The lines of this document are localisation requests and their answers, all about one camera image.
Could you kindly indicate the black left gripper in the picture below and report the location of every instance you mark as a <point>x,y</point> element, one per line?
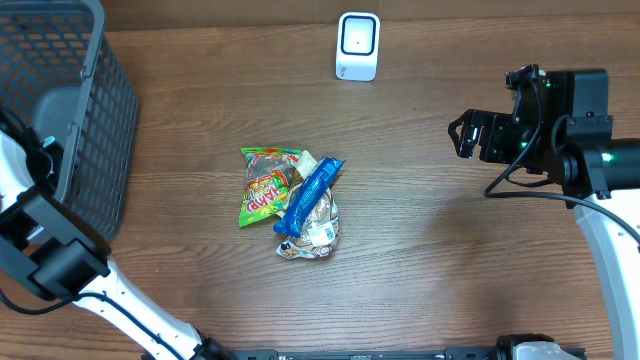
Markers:
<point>56,153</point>

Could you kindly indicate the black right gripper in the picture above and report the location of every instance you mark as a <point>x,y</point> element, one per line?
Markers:
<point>491,149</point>

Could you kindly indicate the mint green tissue pack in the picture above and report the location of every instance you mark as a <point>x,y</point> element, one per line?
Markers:
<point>48,141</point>

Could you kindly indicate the blue snack wrapper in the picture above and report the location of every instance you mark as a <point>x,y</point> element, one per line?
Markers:
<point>308,195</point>

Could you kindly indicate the clear cookie bag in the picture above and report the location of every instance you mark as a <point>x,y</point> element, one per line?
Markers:
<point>320,230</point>

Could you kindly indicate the green gummy candy bag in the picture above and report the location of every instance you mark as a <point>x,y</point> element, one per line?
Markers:
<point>268,176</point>

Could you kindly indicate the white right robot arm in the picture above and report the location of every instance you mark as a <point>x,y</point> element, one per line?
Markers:
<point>561,130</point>

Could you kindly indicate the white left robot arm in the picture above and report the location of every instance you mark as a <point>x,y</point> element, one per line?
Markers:
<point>58,257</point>

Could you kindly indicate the white barcode scanner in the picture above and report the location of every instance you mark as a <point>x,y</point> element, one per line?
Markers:
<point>357,46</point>

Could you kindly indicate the grey plastic mesh basket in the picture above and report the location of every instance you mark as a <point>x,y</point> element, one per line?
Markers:
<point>60,76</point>

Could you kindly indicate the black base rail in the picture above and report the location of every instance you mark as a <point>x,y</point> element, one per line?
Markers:
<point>400,354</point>

